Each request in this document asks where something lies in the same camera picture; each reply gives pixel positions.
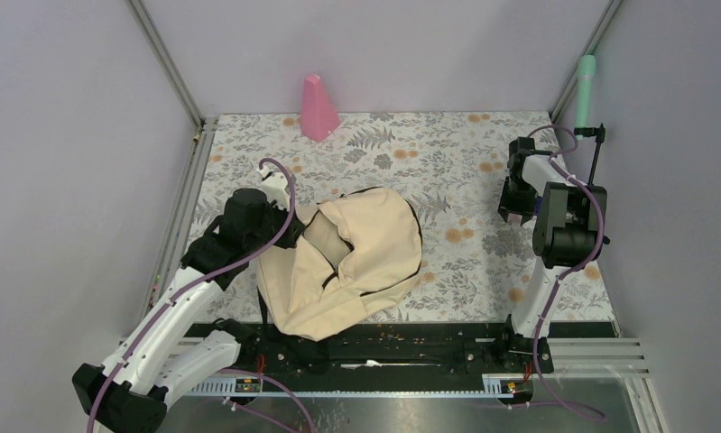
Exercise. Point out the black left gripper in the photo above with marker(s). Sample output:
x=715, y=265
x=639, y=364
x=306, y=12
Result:
x=292, y=231

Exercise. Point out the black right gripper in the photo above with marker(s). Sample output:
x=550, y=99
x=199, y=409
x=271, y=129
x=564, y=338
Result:
x=525, y=208

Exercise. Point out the beige canvas backpack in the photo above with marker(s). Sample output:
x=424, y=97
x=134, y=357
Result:
x=358, y=255

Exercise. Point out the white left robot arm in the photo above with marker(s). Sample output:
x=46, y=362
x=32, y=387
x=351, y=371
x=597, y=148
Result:
x=133, y=388

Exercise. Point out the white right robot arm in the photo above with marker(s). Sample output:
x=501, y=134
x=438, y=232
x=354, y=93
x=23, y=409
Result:
x=569, y=220

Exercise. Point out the black tripod stand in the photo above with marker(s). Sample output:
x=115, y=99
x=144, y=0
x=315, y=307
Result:
x=599, y=134

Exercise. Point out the pink cone block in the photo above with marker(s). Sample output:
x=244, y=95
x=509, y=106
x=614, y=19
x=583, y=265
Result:
x=318, y=116

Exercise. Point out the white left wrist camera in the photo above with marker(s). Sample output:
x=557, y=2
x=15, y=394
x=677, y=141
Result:
x=275, y=185

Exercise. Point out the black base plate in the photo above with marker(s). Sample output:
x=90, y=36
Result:
x=461, y=347

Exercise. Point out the aluminium cable duct rail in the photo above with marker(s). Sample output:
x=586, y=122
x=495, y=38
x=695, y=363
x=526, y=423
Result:
x=367, y=386

